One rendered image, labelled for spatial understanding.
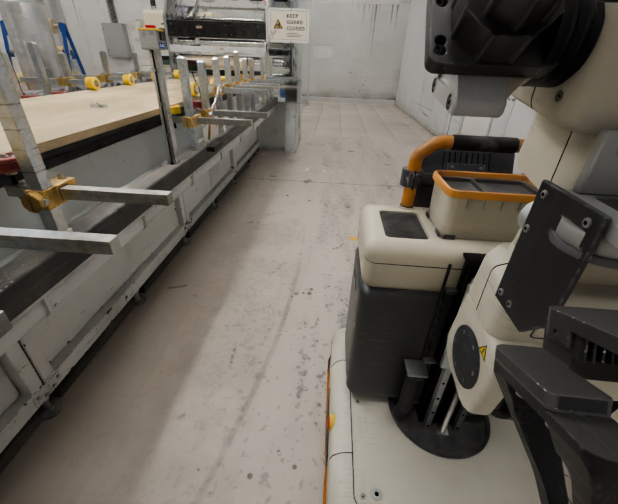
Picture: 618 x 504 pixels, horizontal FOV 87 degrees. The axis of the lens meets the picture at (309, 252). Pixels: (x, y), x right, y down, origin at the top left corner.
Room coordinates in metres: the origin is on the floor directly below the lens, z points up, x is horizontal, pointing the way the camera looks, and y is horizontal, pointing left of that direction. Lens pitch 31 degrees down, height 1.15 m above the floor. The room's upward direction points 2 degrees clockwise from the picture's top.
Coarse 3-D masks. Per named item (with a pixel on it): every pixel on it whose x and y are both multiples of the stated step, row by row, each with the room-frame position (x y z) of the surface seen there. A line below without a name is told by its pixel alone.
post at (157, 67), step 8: (152, 56) 1.49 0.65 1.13; (160, 56) 1.52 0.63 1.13; (152, 64) 1.50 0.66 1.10; (160, 64) 1.51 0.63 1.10; (152, 72) 1.50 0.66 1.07; (160, 72) 1.49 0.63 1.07; (160, 80) 1.49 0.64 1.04; (160, 88) 1.49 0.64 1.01; (160, 96) 1.49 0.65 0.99; (160, 104) 1.49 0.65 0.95; (168, 104) 1.52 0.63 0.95; (160, 112) 1.50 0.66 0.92; (168, 112) 1.50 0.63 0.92; (168, 120) 1.49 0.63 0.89; (168, 128) 1.49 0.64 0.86; (168, 136) 1.49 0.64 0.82; (168, 144) 1.49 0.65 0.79; (176, 144) 1.53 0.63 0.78; (168, 152) 1.50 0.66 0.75; (176, 152) 1.51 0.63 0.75; (168, 160) 1.49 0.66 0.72; (176, 160) 1.49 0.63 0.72
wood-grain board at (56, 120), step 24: (48, 96) 2.03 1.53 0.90; (72, 96) 2.07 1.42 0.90; (96, 96) 2.12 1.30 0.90; (120, 96) 2.16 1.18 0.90; (144, 96) 2.21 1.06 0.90; (168, 96) 2.26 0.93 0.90; (192, 96) 2.32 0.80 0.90; (48, 120) 1.33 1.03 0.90; (72, 120) 1.35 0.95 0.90; (96, 120) 1.37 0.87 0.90; (120, 120) 1.41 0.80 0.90; (0, 144) 0.95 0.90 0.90; (48, 144) 1.01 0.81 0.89
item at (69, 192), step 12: (12, 192) 0.80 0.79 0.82; (72, 192) 0.80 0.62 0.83; (84, 192) 0.79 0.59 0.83; (96, 192) 0.79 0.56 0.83; (108, 192) 0.79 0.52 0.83; (120, 192) 0.79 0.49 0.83; (132, 192) 0.79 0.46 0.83; (144, 192) 0.80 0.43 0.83; (156, 192) 0.80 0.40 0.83; (168, 192) 0.80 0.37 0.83; (156, 204) 0.79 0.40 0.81; (168, 204) 0.78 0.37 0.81
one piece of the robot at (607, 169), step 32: (608, 160) 0.32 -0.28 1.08; (544, 192) 0.33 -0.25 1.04; (576, 192) 0.32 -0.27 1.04; (608, 192) 0.32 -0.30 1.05; (544, 224) 0.32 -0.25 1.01; (576, 224) 0.28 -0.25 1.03; (608, 224) 0.25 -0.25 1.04; (512, 256) 0.35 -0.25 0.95; (544, 256) 0.30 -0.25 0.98; (576, 256) 0.26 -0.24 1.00; (608, 256) 0.25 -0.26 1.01; (512, 288) 0.32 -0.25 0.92; (544, 288) 0.28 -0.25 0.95; (512, 320) 0.30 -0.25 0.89; (544, 320) 0.26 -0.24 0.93
